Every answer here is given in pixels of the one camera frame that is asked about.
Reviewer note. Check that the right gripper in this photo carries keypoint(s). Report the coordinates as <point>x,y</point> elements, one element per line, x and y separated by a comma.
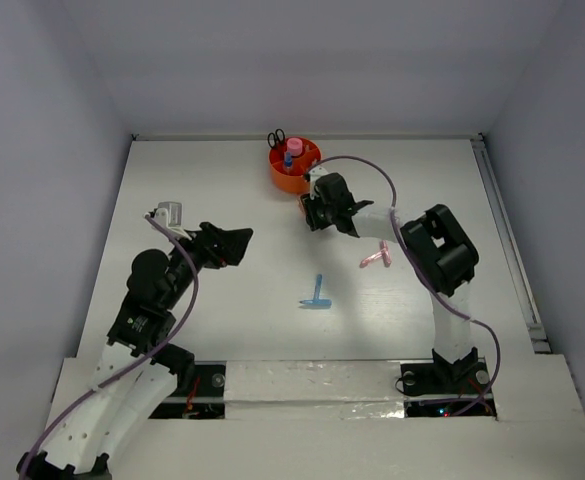
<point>310,208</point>

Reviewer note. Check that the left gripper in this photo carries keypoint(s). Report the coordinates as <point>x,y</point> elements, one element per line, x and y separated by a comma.
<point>220,246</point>

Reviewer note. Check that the clear blue capped glue bottle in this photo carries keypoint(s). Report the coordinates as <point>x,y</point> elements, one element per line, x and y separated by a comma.
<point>288,162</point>

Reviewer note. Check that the black scissors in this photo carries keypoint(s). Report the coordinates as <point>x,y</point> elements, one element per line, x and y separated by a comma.
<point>276,139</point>

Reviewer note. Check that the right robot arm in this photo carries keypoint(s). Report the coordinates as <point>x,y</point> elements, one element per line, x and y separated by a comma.
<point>436,246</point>

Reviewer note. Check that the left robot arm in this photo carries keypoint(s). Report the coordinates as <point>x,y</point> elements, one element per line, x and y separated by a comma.
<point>139,366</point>

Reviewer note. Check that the orange round organizer container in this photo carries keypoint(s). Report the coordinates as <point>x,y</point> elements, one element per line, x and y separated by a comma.
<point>294,182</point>

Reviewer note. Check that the pink pen lower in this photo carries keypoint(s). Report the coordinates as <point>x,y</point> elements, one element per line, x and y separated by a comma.
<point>370,259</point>

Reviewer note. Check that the pink pen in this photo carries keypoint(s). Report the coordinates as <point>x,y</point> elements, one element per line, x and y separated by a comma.
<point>385,254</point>
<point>370,259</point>

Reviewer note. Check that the pink pen upper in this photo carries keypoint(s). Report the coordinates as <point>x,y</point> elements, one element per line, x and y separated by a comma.
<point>385,254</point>

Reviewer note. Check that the blue pen flat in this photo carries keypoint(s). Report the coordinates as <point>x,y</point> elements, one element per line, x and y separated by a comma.
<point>316,303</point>

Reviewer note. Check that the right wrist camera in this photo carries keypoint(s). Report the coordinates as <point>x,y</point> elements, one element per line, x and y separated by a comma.
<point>312,176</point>

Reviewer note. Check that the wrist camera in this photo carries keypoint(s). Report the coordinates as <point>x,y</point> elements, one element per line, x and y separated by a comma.
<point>166,217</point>
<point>312,176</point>

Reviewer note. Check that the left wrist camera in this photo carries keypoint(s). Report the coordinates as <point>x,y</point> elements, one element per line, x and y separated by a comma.
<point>166,217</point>

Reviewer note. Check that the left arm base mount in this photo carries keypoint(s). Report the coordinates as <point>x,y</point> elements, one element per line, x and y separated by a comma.
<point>201,399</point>

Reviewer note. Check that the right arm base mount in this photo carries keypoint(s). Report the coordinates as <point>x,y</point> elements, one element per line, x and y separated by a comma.
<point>427,396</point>

